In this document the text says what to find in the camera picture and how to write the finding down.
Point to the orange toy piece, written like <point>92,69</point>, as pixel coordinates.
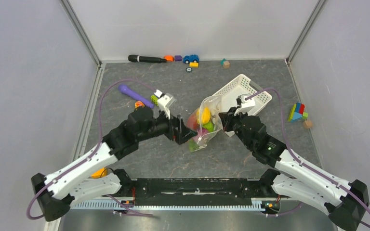
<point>169,58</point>

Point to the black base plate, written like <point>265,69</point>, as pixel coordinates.
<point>195,191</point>

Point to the green toy grapes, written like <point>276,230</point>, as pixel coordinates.
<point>193,146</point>

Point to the yellow butterfly toy piece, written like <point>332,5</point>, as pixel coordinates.
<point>138,104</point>

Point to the green toy lettuce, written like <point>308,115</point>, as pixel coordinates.
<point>209,126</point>

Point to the white perforated plastic basket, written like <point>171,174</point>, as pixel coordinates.
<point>241,92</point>

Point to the yellow toy brick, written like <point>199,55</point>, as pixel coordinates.
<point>193,65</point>

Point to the purple toy microphone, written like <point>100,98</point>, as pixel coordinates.
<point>131,93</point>

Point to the purple toy block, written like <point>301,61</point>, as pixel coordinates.
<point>177,58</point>

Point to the blue toy car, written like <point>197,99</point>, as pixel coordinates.
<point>193,58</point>

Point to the green blue white brick stack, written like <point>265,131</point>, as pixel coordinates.
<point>154,99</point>

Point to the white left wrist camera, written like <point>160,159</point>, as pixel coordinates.
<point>164,101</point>

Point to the white slotted cable duct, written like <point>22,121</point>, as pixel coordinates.
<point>109,204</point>

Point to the black microphone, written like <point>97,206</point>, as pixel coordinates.
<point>145,59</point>

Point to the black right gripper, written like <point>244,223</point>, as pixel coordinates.
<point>227,117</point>

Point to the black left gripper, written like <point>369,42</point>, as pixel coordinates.
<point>182,133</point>

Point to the light wooden cube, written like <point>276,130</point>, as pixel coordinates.
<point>307,124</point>

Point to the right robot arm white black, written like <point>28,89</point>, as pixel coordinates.
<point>344,202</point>

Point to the purple toy onion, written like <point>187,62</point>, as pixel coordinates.
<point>200,134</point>

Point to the wooden toy cube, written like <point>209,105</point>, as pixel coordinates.
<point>226,64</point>

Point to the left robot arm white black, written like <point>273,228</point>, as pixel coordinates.
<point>56,192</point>

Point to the multicolour block stack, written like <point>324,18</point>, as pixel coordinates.
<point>297,112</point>

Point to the clear zip top bag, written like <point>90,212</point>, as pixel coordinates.
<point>214,104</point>

